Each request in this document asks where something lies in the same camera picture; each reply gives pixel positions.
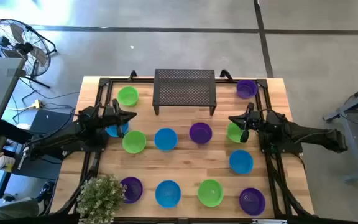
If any person's leg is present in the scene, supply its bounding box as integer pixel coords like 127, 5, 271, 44
0, 198, 40, 222

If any black computer tower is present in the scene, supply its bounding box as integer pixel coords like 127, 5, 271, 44
12, 108, 74, 181

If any person's foot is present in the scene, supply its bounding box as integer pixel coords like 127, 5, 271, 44
37, 181, 55, 215

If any black floor cable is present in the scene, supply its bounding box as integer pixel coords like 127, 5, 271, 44
11, 77, 80, 125

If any green plastic mini bowl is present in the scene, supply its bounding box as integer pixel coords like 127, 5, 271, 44
117, 86, 140, 107
122, 130, 147, 154
197, 179, 224, 208
226, 122, 249, 144

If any black caster wheel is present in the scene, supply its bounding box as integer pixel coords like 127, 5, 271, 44
1, 192, 18, 203

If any purple plastic mini bowl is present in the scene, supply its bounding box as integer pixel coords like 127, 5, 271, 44
119, 176, 144, 205
188, 121, 213, 145
239, 187, 266, 217
236, 79, 259, 100

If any black aluminium rig frame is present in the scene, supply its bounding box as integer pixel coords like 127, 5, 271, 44
54, 76, 315, 224

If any white yellow container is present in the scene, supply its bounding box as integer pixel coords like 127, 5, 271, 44
0, 154, 16, 172

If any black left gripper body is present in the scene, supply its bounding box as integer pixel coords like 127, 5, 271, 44
104, 98, 126, 138

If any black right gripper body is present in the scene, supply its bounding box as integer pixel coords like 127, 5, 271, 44
240, 102, 261, 144

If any black floor fan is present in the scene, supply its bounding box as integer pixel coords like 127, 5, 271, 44
0, 18, 58, 90

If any blue plastic mini bowl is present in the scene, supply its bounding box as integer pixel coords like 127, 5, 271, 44
154, 180, 182, 208
229, 149, 255, 175
106, 121, 130, 138
154, 128, 179, 152

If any black perforated metal rack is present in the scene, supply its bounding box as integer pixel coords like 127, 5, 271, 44
152, 68, 218, 116

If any artificial potted plant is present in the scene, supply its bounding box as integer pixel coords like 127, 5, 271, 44
75, 174, 127, 224

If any gray metal stand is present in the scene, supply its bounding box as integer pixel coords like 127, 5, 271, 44
323, 79, 358, 184

